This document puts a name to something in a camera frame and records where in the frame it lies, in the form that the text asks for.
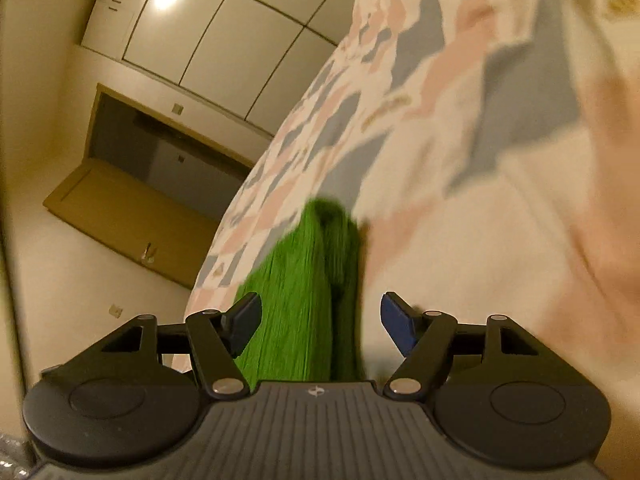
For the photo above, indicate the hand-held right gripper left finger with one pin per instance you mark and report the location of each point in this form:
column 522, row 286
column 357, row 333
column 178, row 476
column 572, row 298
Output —
column 246, row 312

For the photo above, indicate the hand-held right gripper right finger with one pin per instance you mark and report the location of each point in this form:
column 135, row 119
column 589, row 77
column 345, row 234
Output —
column 395, row 321

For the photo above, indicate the green knitted garment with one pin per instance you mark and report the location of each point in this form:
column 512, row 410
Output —
column 295, row 310

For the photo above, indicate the wooden door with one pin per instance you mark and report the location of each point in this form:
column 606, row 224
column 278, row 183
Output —
column 150, row 180

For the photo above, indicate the patterned bed sheet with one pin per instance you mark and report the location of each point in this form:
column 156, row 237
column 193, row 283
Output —
column 450, row 160

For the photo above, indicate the white wardrobe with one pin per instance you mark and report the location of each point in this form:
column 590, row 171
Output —
column 220, row 30

